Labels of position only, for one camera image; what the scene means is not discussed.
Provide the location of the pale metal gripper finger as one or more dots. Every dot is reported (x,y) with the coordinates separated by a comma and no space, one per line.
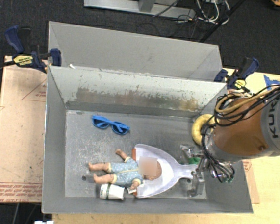
(191,151)
(198,188)

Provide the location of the white plastic scoop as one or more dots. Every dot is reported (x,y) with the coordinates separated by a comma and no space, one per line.
(170,171)

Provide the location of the baby doll in blue suit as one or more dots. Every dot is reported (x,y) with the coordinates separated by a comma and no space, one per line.
(124,172)

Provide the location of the blue sunglasses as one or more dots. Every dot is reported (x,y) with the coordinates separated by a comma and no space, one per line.
(120,128)

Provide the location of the grey metal bin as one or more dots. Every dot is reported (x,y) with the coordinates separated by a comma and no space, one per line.
(131,96)

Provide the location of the white paper cup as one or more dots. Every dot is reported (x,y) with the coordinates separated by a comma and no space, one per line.
(112,192)

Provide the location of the brown cardboard board red print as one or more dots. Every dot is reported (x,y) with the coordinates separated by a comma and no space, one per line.
(17,134)

